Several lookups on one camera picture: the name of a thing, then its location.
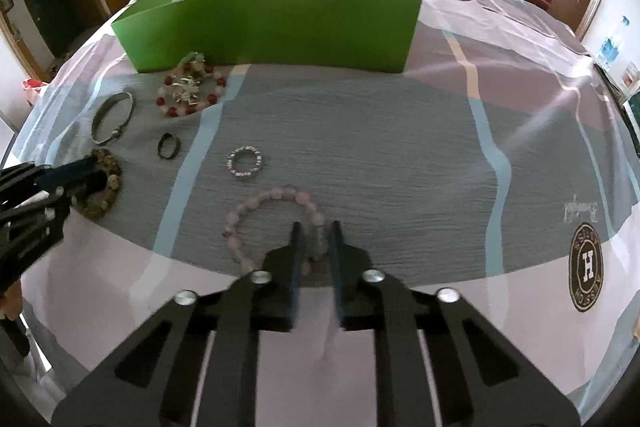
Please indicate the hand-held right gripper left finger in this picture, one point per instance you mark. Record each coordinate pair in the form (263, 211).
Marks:
(298, 267)

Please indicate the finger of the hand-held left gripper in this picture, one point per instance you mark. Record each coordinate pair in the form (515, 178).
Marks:
(90, 192)
(65, 173)

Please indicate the silver bangle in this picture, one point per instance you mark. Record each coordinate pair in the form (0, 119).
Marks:
(100, 119)

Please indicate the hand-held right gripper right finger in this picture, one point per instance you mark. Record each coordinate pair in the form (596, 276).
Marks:
(335, 267)

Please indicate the pastel patchwork tablecloth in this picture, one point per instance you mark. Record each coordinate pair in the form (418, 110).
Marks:
(375, 147)

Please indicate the dark entrance door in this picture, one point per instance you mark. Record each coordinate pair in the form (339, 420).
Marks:
(45, 7)

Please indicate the plastic water bottle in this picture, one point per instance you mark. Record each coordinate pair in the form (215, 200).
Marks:
(611, 44)

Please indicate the person's left hand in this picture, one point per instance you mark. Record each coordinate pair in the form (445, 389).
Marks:
(10, 302)

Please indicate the red and white bag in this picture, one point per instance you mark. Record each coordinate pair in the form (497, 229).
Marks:
(32, 89)

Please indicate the green cardboard box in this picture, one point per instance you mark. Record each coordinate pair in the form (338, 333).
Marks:
(275, 27)

